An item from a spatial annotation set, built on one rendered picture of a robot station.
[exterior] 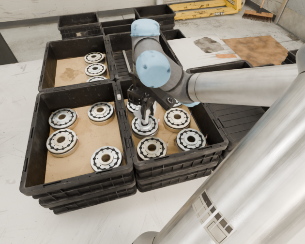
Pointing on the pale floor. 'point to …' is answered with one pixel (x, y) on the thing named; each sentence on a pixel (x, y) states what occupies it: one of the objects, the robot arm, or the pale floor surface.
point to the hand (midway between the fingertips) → (149, 119)
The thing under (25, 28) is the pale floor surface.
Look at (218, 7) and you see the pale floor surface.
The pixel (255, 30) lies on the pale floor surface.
